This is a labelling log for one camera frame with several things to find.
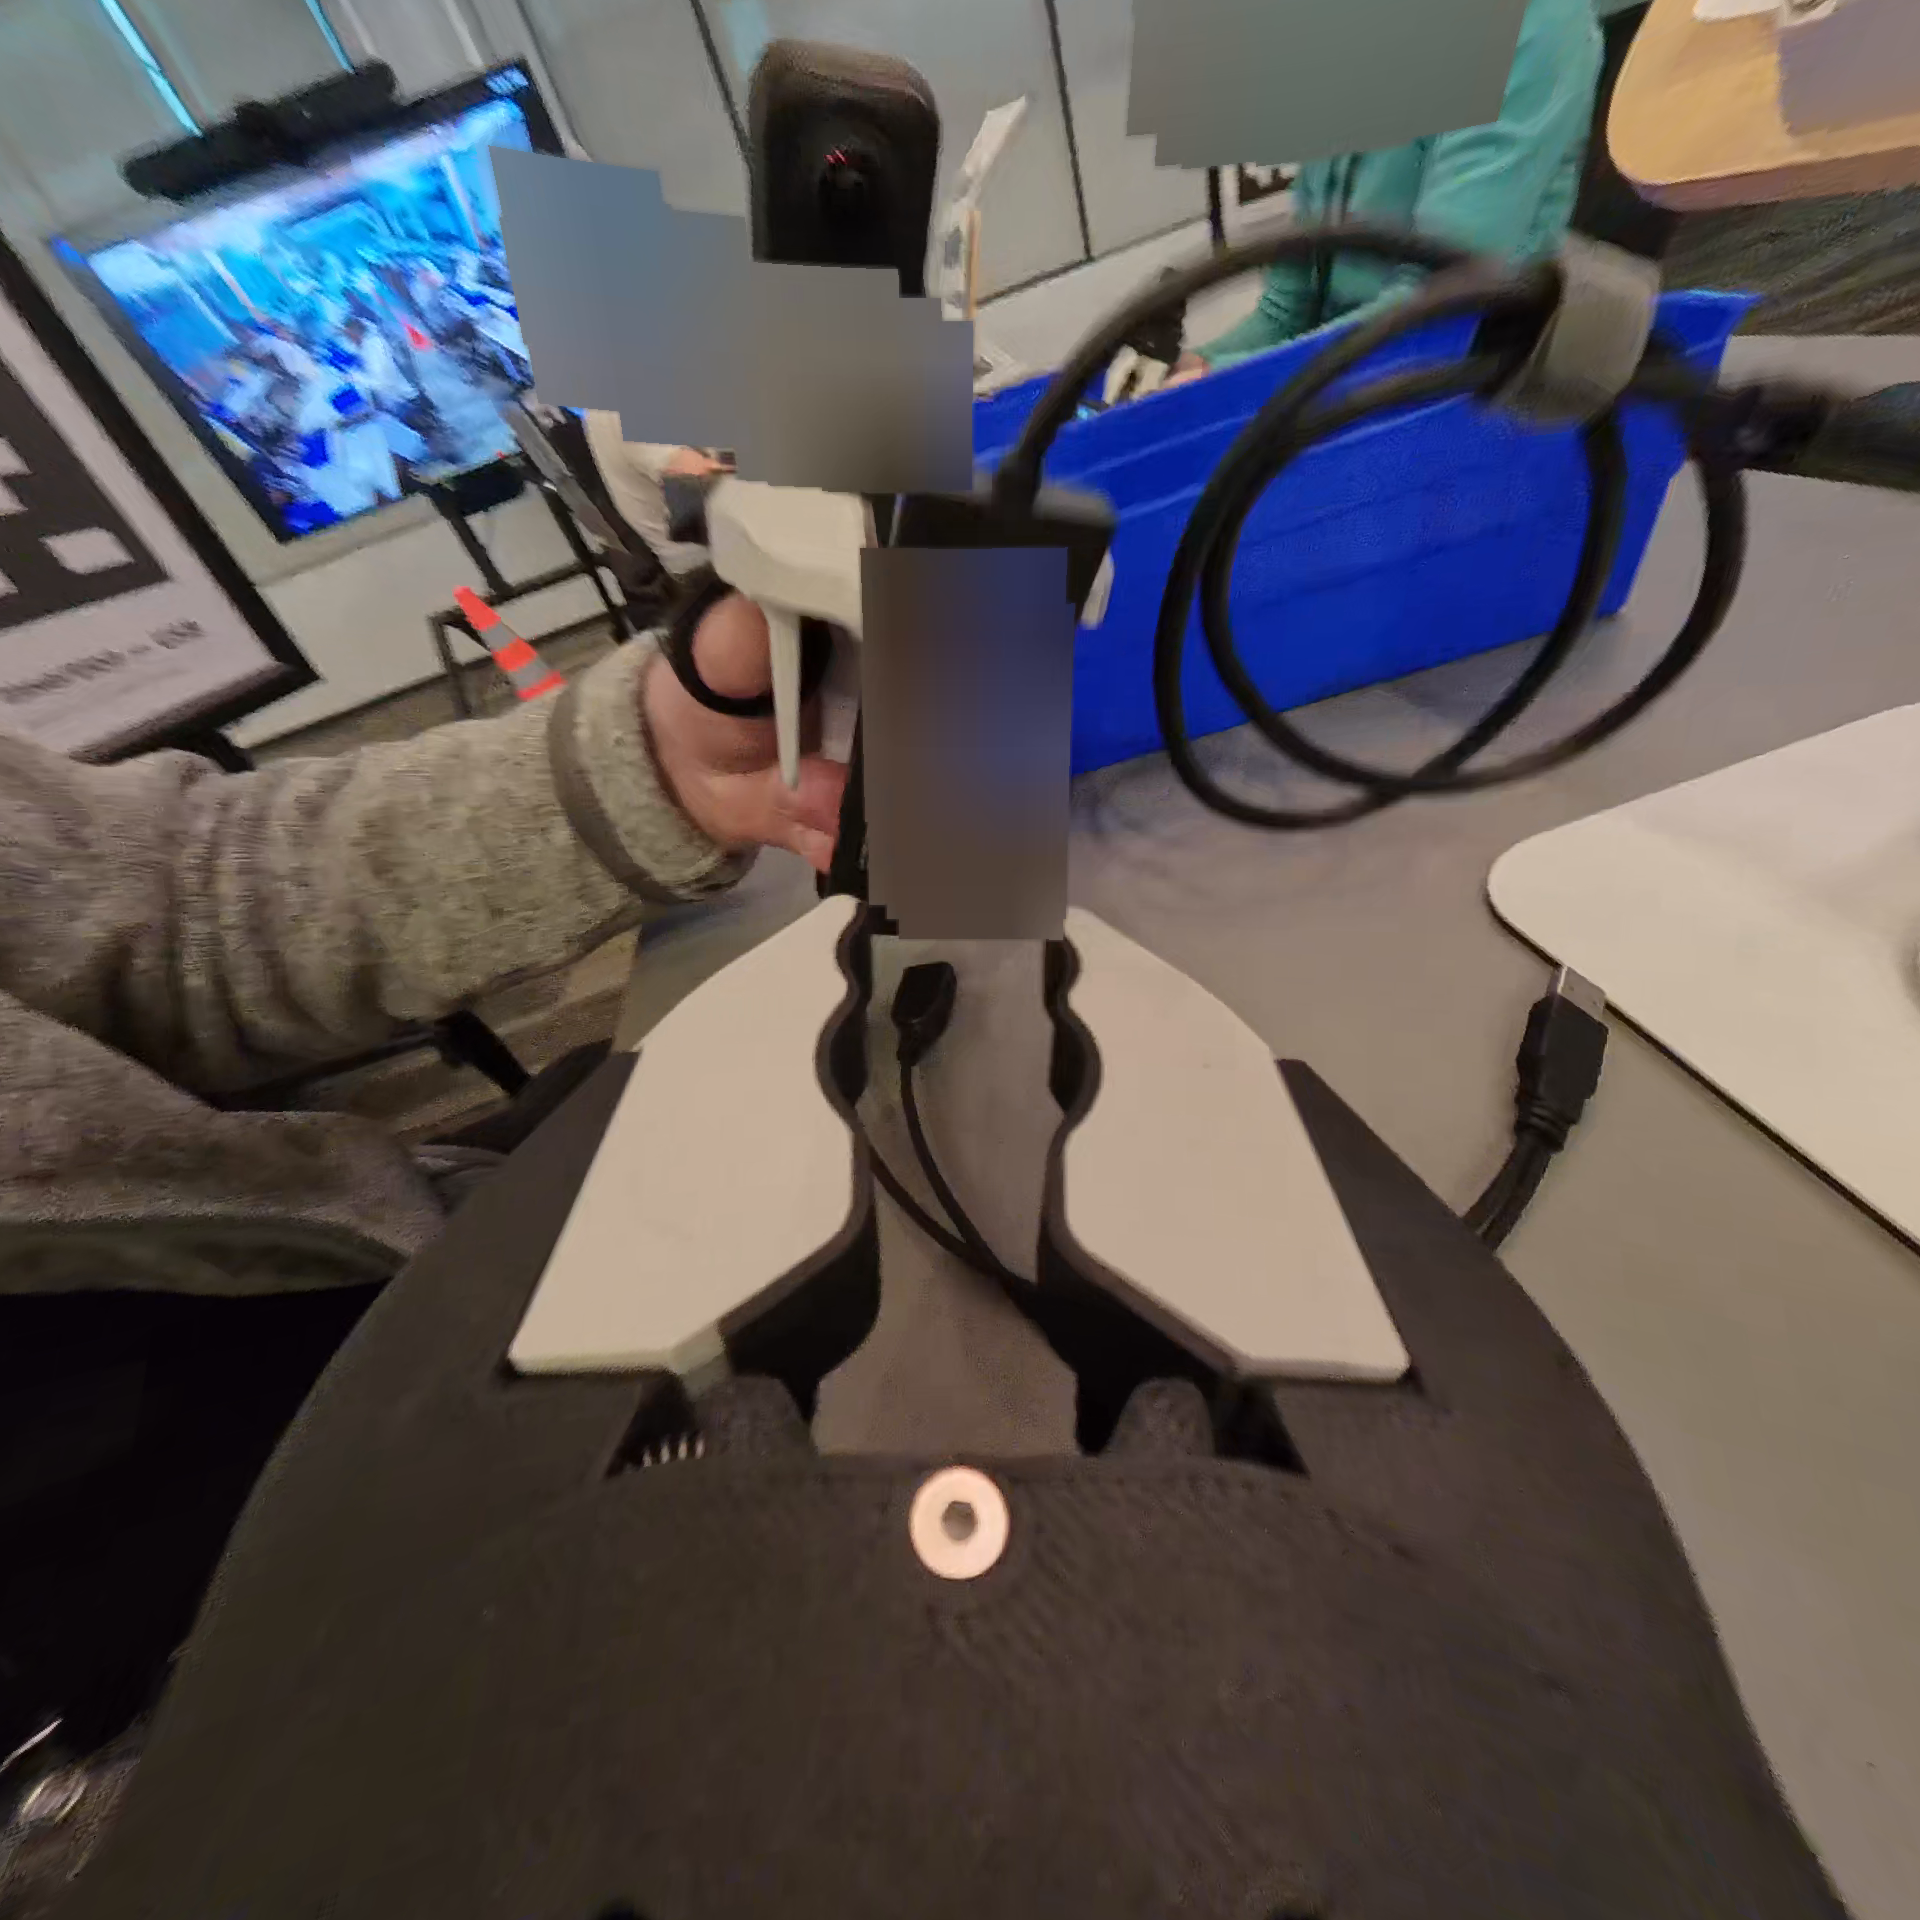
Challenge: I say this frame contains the black usb cable with strap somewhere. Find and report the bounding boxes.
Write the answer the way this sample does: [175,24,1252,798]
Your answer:
[995,224,1920,831]

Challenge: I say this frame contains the person's grey fleece jacket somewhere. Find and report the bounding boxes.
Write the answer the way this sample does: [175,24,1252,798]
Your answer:
[0,983,451,1300]

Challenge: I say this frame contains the orange traffic cone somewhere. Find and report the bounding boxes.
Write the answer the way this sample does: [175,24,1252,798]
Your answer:
[449,588,570,702]

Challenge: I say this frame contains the black video bar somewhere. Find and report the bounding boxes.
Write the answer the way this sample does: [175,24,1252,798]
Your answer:
[121,63,404,204]

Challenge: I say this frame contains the black white marker sign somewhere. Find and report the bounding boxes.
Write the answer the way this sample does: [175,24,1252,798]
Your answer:
[0,240,320,756]

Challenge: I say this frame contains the round wooden table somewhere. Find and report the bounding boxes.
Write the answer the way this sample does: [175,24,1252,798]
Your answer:
[1603,0,1920,216]

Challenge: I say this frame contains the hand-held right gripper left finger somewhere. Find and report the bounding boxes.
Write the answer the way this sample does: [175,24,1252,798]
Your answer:
[505,894,876,1453]

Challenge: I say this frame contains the wall display screen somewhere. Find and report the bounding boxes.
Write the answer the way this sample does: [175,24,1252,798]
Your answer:
[47,60,570,546]

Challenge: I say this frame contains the blue divided plastic bin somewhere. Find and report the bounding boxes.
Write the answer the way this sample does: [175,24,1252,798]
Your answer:
[972,289,1760,779]

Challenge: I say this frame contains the thin black cable with plug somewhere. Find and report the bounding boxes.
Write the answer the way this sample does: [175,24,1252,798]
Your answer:
[888,960,1059,1314]

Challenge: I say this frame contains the person's left hand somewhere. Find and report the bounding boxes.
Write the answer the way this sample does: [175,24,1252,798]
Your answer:
[643,588,859,881]

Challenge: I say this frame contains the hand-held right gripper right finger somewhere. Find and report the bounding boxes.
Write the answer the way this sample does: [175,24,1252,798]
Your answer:
[1038,905,1411,1455]

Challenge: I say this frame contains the person's left forearm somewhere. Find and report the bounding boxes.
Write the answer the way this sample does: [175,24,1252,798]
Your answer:
[0,636,759,1104]

